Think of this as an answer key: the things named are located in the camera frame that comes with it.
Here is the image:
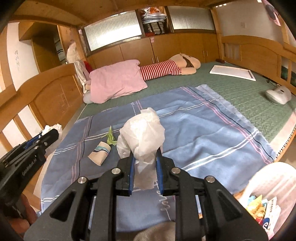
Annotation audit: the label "wooden bed headboard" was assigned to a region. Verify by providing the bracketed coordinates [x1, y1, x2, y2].
[1, 63, 83, 152]

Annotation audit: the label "yellow chips bag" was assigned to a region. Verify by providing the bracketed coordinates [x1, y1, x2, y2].
[246, 195, 265, 219]

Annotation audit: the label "blue plaid blanket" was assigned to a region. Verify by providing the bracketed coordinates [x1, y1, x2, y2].
[40, 84, 277, 233]

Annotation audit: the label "green bed mat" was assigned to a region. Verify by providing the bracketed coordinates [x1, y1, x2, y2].
[79, 62, 295, 142]

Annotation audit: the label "wooden bed footboard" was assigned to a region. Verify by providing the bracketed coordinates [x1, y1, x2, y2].
[217, 34, 296, 95]

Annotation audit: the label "white trash bin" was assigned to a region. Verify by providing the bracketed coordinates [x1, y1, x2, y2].
[239, 162, 295, 239]

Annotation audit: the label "striped plush doll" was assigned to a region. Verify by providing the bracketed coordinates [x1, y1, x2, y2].
[140, 53, 201, 81]

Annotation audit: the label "white plush toy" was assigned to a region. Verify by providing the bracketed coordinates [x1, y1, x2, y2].
[66, 42, 80, 63]

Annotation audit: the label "white flat board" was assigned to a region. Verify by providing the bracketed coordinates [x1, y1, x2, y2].
[209, 65, 256, 81]

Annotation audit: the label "paper cup blue stripes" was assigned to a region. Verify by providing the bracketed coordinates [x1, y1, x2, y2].
[88, 142, 111, 166]

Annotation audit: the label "pink pillow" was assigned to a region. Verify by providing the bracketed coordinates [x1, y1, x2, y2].
[89, 59, 147, 104]

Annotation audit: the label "green paper scrap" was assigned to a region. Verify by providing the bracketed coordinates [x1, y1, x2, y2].
[102, 126, 117, 146]

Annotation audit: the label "white handheld device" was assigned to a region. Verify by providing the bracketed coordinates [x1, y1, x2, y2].
[265, 86, 292, 105]

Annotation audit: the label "wooden cabinet row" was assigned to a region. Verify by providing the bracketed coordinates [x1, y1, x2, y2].
[87, 33, 219, 69]

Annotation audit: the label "white tissue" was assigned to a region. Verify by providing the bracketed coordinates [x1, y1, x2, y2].
[116, 108, 165, 190]

